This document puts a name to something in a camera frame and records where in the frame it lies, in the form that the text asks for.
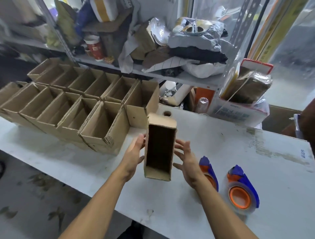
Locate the person's right thumb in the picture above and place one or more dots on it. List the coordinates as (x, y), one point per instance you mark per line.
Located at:
(178, 167)

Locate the dark wooden stand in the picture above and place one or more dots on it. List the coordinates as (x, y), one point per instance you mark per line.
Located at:
(109, 29)

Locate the white plastic bag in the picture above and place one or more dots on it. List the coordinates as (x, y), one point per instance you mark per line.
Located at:
(204, 69)

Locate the grey metal shelf rack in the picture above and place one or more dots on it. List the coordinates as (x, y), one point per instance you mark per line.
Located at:
(172, 76)

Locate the wrapped brown stack, red label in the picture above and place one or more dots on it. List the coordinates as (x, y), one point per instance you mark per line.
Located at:
(248, 86)

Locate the blue orange tape dispenser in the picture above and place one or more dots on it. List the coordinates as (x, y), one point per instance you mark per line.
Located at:
(210, 172)
(242, 190)

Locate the black plastic bag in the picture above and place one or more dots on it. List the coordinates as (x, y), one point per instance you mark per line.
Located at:
(199, 54)

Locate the yellow long strips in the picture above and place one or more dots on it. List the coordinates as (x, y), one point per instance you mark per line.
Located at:
(275, 29)

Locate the orange box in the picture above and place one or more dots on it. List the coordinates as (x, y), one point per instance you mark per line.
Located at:
(205, 93)

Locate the person's black clothing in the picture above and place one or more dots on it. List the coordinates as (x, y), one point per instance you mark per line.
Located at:
(137, 230)

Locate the brown cardboard pieces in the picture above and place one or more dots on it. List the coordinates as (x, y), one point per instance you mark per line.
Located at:
(150, 49)

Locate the white box with blue print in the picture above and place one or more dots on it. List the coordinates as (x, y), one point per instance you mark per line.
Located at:
(238, 114)

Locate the red paper cup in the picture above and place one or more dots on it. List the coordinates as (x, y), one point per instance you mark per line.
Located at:
(95, 49)

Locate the rows of open cardboard boxes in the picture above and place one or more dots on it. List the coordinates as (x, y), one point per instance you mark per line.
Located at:
(73, 103)

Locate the person's right forearm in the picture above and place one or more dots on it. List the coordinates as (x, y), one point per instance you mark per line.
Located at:
(221, 211)

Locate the clear plastic bottle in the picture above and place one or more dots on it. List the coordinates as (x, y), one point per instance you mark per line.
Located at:
(202, 105)

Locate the white cup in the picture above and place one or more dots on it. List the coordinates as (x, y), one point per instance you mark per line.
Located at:
(170, 86)

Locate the person's left thumb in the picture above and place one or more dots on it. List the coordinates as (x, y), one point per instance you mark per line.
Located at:
(141, 159)

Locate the crumpled white paper sheet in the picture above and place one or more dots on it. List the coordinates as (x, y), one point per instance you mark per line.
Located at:
(128, 54)

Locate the yellow and white bag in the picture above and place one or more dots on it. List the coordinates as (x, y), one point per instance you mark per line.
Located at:
(103, 9)

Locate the clear tape roll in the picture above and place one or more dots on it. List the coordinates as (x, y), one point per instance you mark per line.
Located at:
(193, 30)

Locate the person's right hand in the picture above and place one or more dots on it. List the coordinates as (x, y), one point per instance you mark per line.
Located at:
(190, 167)

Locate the large brown cardboard carton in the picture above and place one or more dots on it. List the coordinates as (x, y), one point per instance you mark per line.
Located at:
(279, 119)

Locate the person's left forearm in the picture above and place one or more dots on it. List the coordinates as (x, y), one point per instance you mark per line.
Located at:
(96, 209)

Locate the narrow brown carton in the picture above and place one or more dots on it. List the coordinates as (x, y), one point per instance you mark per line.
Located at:
(160, 147)

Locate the person's left hand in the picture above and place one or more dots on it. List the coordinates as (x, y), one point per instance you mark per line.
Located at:
(131, 162)

